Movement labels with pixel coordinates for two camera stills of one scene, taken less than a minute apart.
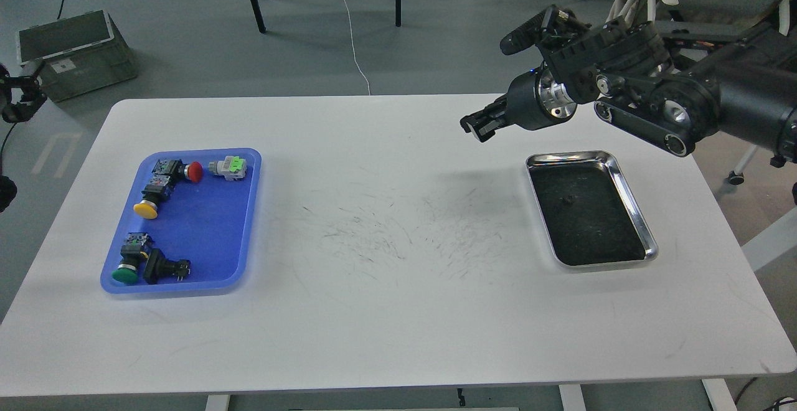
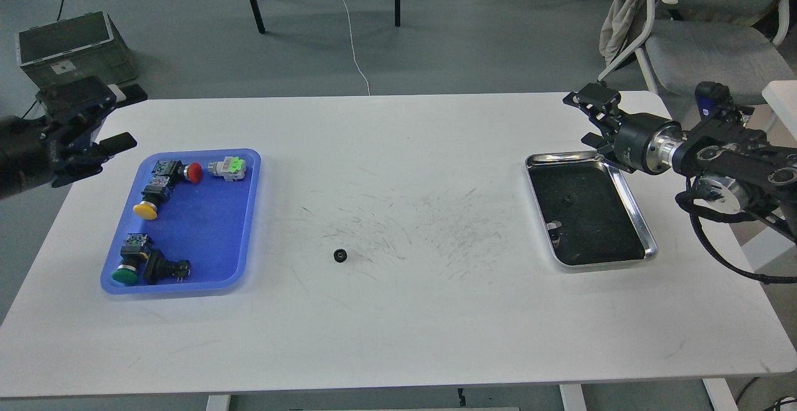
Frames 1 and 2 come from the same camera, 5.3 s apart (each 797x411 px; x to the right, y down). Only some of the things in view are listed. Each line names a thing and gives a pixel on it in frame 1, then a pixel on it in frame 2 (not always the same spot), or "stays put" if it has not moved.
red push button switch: [175, 169] stays put
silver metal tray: [589, 216] stays put
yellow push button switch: [152, 192] stays put
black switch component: [158, 266] stays put
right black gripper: [535, 99] → [643, 142]
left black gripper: [33, 98] → [68, 111]
